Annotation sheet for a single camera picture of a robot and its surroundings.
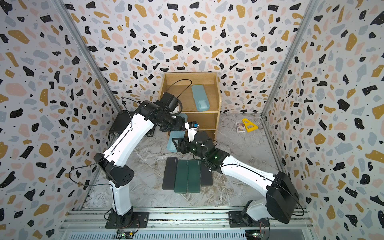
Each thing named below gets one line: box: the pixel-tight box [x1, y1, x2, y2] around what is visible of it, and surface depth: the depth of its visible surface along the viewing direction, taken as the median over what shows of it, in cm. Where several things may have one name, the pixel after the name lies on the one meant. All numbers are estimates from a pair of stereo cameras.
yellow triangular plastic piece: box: [242, 118, 259, 133], surface depth 116 cm
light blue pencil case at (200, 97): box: [191, 84, 210, 111], surface depth 85 cm
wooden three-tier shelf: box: [159, 72, 222, 140], surface depth 92 cm
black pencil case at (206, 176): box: [200, 163, 213, 187], surface depth 89 cm
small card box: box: [236, 122, 246, 133], surface depth 115 cm
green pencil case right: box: [188, 159, 201, 193], surface depth 91 cm
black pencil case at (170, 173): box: [162, 157, 178, 190], surface depth 91 cm
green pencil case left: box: [174, 159, 189, 194], surface depth 88 cm
